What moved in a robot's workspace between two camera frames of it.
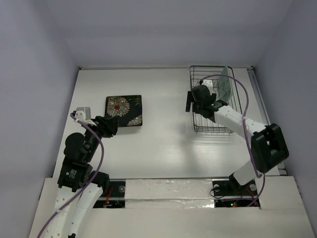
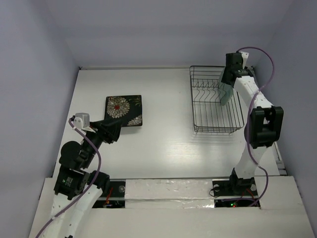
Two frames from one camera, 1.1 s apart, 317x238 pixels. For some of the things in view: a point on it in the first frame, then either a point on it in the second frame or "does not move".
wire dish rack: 209,76 does not move
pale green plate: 226,85 does not move
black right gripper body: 188,101 to 229,77
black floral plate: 129,108 does not move
